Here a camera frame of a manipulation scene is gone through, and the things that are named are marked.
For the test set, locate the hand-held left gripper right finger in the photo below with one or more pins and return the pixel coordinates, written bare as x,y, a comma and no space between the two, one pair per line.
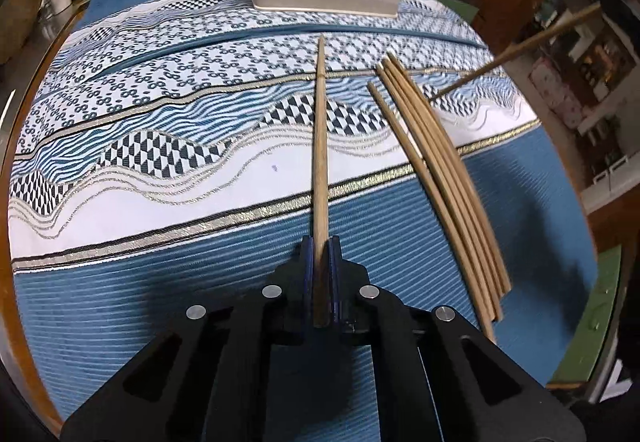
336,267

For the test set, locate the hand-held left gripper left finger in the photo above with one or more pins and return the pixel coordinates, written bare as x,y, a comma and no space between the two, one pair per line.
306,267

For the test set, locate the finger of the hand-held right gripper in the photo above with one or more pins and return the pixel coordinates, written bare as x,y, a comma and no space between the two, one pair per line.
620,15

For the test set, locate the pile of wooden chopsticks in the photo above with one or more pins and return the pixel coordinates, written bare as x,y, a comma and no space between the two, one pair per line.
411,155

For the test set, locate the pink patterned carton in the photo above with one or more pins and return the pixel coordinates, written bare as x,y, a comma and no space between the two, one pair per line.
555,87

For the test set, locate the green cabinet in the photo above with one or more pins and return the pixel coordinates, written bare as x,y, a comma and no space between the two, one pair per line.
466,10

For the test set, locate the blue patterned table mat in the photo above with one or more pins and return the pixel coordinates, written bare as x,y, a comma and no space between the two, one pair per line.
150,322

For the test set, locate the round wooden chopping board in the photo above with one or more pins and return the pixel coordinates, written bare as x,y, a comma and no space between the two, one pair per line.
17,17

